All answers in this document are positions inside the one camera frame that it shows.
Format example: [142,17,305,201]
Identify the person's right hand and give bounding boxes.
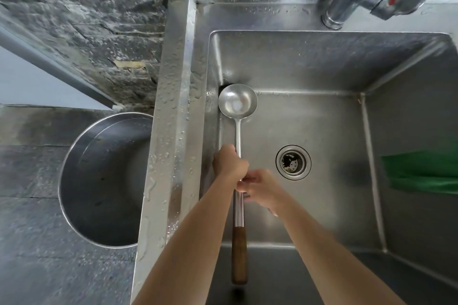
[236,169,294,217]

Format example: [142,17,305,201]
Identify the person's left hand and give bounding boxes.
[213,144,250,191]

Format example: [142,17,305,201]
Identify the steel ladle brown wooden handle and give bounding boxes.
[218,83,258,286]

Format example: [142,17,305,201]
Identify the person's right forearm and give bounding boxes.
[275,197,407,305]

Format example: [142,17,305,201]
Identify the person's left forearm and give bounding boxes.
[132,176,239,305]

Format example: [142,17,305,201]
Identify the steel sink drain strainer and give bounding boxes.
[275,144,312,181]

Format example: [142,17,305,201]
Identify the stainless steel sink unit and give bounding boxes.
[130,0,458,305]

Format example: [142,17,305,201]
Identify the large steel pot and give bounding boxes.
[58,112,155,249]

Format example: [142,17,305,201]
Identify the bright green cloth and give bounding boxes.
[379,147,458,195]

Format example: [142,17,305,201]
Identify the grey metal frame bar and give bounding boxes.
[0,24,121,112]

